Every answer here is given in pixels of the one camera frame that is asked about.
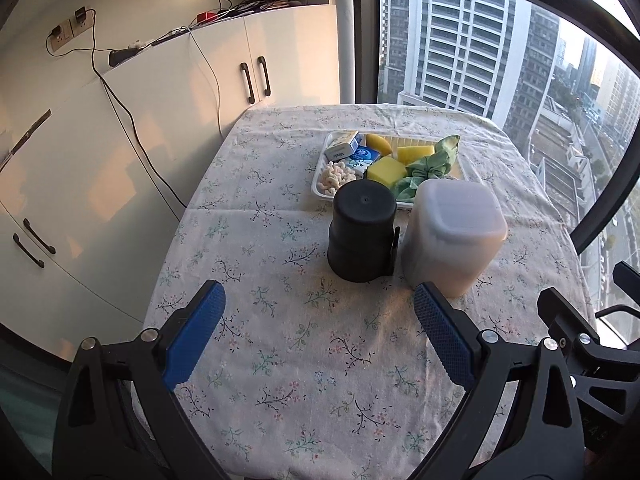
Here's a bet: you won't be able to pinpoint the white blue-print tissue pack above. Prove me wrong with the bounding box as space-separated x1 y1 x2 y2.
345 156 377 178

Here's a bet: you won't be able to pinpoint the black window frame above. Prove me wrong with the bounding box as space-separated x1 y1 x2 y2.
337 0 640 311

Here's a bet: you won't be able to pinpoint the white cabinet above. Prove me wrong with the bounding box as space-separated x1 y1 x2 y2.
0 2 342 361

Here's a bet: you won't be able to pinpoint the white plastic tray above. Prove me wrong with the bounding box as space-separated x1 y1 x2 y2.
311 130 471 206

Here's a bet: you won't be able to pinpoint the floral tablecloth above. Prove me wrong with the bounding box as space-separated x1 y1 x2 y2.
142 105 598 480

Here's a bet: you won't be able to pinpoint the black power cable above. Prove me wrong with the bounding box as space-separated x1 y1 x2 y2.
47 30 190 209

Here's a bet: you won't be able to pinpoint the translucent plastic container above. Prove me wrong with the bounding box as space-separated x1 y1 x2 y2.
400 179 510 298

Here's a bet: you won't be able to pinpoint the green cloth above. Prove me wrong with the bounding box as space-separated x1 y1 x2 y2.
392 135 461 205

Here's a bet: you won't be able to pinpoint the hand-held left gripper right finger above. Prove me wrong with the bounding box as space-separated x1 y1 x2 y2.
410 281 586 480

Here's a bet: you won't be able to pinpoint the white high-rise building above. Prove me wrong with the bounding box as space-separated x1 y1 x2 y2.
380 0 561 133

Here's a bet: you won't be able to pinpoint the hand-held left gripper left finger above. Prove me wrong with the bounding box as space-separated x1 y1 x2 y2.
52 280 227 480

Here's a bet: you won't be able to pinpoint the yellow mango-shaped soft toy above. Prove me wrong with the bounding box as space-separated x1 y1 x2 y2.
365 133 393 155

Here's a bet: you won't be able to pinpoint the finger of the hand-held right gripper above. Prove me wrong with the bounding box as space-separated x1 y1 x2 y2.
536 286 603 376
614 261 640 306

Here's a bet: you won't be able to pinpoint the bundle of cables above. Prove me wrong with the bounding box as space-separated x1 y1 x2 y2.
215 0 303 15

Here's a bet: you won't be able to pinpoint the white cable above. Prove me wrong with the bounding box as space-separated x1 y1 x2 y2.
186 29 225 142

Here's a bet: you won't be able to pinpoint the white wall socket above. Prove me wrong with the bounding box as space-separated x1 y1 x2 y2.
47 19 77 53
72 6 97 39

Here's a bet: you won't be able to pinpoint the yellow sponge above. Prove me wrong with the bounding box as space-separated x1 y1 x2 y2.
366 156 408 186
396 144 436 165

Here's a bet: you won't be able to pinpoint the cream tissue pack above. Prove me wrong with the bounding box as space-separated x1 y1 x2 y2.
324 131 362 162

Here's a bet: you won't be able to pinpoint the black cylindrical container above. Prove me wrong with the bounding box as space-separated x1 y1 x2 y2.
327 181 401 283

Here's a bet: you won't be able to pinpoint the black cabinet handle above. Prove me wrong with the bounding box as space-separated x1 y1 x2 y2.
22 218 57 255
239 62 256 105
12 233 46 269
256 56 272 97

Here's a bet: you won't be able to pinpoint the white puffed snacks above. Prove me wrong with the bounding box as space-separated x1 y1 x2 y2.
316 160 357 193

